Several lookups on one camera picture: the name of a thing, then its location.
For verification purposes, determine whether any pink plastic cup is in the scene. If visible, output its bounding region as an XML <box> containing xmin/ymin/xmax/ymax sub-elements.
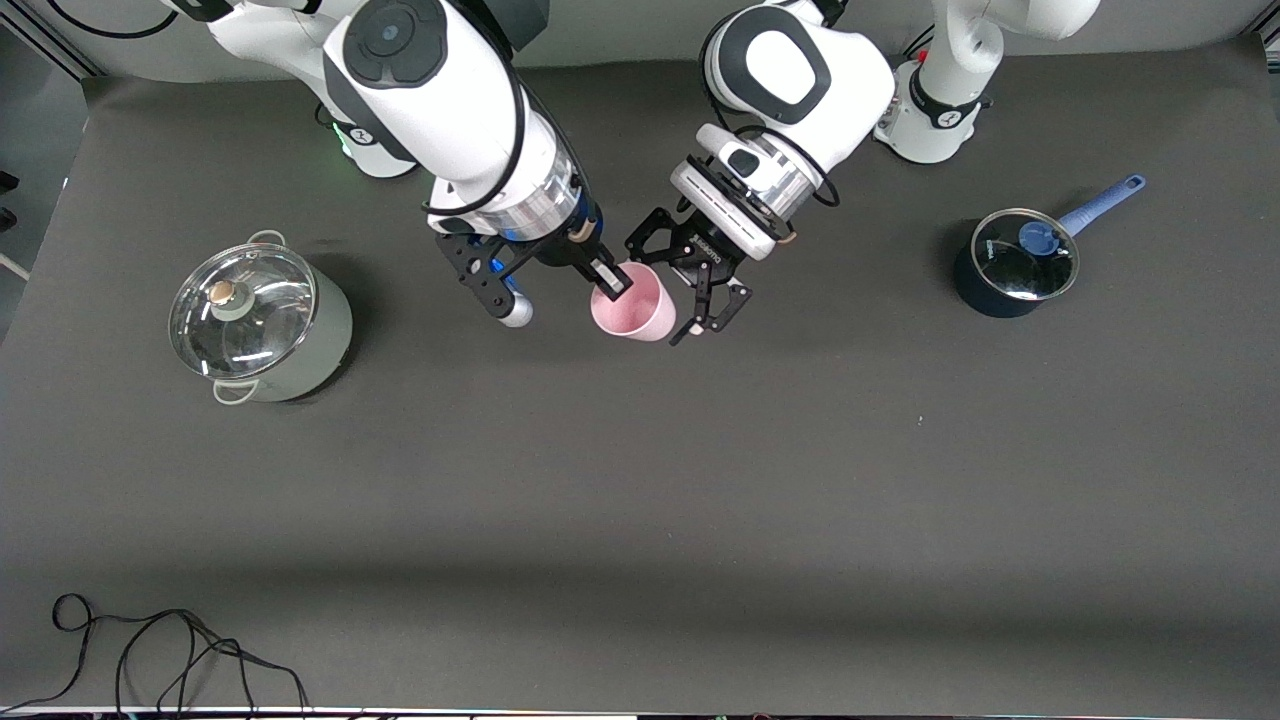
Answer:
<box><xmin>590</xmin><ymin>260</ymin><xmax>678</xmax><ymax>343</ymax></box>

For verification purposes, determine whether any grey-green steel stock pot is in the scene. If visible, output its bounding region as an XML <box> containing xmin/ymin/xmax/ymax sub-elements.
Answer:
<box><xmin>168</xmin><ymin>229</ymin><xmax>354</xmax><ymax>406</ymax></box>

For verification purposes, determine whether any dark grey table mat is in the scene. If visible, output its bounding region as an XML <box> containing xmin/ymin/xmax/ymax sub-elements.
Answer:
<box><xmin>0</xmin><ymin>38</ymin><xmax>1280</xmax><ymax>713</ymax></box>

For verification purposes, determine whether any large glass pot lid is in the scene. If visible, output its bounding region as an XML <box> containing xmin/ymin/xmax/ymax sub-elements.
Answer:
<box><xmin>168</xmin><ymin>243</ymin><xmax>319</xmax><ymax>382</ymax></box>

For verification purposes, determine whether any dark blue saucepan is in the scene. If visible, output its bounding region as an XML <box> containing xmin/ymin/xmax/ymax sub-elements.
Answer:
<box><xmin>952</xmin><ymin>173</ymin><xmax>1148</xmax><ymax>320</ymax></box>

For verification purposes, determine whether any glass lid with blue knob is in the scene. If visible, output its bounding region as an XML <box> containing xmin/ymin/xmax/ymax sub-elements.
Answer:
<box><xmin>970</xmin><ymin>208</ymin><xmax>1081</xmax><ymax>303</ymax></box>

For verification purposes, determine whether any dark metal frame bar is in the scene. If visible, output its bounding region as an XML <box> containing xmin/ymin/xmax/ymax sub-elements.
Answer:
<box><xmin>0</xmin><ymin>15</ymin><xmax>87</xmax><ymax>83</ymax></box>

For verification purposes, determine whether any loose thin black cable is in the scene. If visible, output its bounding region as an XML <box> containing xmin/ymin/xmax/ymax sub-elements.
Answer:
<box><xmin>0</xmin><ymin>592</ymin><xmax>311</xmax><ymax>717</ymax></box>

